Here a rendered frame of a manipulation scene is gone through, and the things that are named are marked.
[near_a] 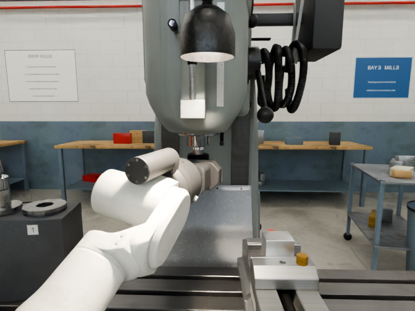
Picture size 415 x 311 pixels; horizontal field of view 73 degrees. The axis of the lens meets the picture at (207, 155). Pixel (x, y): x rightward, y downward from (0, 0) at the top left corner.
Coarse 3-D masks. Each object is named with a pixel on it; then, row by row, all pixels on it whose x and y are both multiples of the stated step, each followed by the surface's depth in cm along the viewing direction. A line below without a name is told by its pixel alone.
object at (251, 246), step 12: (252, 240) 67; (252, 252) 66; (240, 264) 74; (240, 276) 69; (252, 288) 59; (252, 300) 59; (264, 300) 52; (276, 300) 52; (288, 300) 53; (300, 300) 52; (312, 300) 52
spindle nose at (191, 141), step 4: (188, 136) 58; (192, 136) 57; (196, 136) 57; (200, 136) 57; (204, 136) 57; (208, 136) 58; (188, 140) 58; (192, 140) 57; (196, 140) 57; (200, 140) 57; (204, 140) 58; (208, 140) 59; (188, 144) 58; (192, 144) 58; (196, 144) 57; (200, 144) 57; (204, 144) 58; (208, 144) 59
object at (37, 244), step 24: (0, 216) 61; (24, 216) 61; (48, 216) 61; (72, 216) 66; (0, 240) 60; (24, 240) 60; (48, 240) 60; (72, 240) 66; (0, 264) 60; (24, 264) 61; (48, 264) 61; (0, 288) 61; (24, 288) 62
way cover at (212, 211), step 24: (240, 192) 97; (192, 216) 95; (216, 216) 95; (240, 216) 95; (192, 240) 92; (216, 240) 92; (240, 240) 91; (168, 264) 87; (192, 264) 87; (216, 264) 87
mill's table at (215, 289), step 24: (120, 288) 67; (144, 288) 67; (168, 288) 67; (192, 288) 67; (216, 288) 67; (240, 288) 67; (336, 288) 67; (360, 288) 67; (384, 288) 67; (408, 288) 67
